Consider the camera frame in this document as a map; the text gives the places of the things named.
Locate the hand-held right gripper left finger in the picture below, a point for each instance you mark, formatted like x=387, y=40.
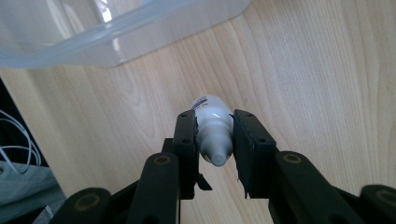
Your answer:
x=185, y=146

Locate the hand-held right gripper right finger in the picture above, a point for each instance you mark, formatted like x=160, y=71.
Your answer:
x=255, y=161

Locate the small white dropper bottle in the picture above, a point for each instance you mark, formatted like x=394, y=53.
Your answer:
x=214, y=124

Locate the clear plastic storage box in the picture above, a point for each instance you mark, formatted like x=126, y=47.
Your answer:
x=93, y=37

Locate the grey cloth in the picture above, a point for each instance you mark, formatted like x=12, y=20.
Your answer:
x=25, y=186

